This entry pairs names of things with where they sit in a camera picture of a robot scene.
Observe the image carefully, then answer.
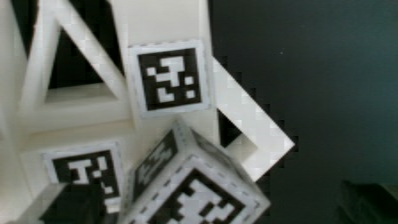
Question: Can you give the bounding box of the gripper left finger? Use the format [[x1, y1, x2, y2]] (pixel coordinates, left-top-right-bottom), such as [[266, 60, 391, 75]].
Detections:
[[16, 183, 105, 224]]

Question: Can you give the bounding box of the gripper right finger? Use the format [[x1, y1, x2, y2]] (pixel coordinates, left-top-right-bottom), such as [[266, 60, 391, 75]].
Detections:
[[336, 181, 398, 224]]

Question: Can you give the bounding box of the white tagged cube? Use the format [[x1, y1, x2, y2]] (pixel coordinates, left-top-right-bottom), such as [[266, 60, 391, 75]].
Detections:
[[117, 120, 270, 224]]

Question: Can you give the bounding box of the white chair back frame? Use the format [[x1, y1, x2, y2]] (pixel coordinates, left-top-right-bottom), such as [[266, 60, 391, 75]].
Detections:
[[0, 0, 293, 224]]

